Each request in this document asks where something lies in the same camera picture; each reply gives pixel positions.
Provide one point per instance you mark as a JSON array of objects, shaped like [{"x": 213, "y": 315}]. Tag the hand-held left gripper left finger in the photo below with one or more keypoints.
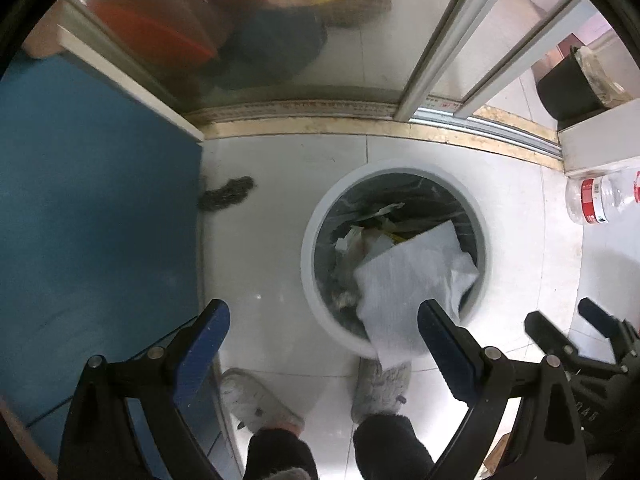
[{"x": 200, "y": 355}]

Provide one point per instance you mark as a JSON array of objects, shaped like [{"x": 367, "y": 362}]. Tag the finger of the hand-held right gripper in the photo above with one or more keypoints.
[
  {"x": 547, "y": 332},
  {"x": 600, "y": 317}
]

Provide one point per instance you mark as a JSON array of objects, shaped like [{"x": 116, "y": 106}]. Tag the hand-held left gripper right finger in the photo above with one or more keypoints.
[{"x": 447, "y": 350}]

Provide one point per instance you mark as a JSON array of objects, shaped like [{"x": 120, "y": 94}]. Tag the white paper sheet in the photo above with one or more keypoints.
[{"x": 405, "y": 280}]

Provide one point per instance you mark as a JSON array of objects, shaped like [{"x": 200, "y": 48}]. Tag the white round waste bin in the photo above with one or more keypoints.
[{"x": 320, "y": 240}]

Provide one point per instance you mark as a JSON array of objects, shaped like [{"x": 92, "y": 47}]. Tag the clear bottle with red label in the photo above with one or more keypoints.
[{"x": 610, "y": 197}]

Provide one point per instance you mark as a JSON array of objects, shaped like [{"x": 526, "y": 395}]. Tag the black fleece pants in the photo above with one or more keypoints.
[{"x": 280, "y": 455}]

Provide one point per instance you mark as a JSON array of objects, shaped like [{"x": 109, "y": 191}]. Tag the white ledge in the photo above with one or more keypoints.
[{"x": 605, "y": 145}]

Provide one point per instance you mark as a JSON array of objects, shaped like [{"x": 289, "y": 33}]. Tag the blue cabinet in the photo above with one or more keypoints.
[{"x": 100, "y": 210}]

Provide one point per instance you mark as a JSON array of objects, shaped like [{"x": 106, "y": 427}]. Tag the black bucket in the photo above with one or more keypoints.
[{"x": 565, "y": 85}]

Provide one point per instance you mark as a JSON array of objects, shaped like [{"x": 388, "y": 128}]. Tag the metal door track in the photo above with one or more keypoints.
[{"x": 350, "y": 122}]

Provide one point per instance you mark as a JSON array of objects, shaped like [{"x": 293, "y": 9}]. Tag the frosted glass sliding door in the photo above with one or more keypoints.
[{"x": 375, "y": 60}]

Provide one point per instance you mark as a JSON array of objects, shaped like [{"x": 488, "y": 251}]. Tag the dark blue basin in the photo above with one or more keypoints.
[{"x": 275, "y": 50}]

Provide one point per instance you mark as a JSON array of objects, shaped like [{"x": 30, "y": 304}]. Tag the red plastic basin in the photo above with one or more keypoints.
[{"x": 165, "y": 15}]

